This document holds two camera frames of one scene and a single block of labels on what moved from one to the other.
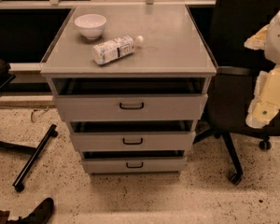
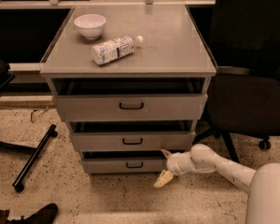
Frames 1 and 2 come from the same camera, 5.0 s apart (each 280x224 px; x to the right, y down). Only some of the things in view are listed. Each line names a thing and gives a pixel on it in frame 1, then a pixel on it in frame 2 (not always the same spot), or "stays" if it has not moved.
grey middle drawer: [133, 141] stays
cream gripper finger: [271, 93] -> [165, 177]
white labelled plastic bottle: [115, 49] stays
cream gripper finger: [258, 41] -> [166, 153]
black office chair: [242, 11] stays
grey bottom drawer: [134, 164] stays
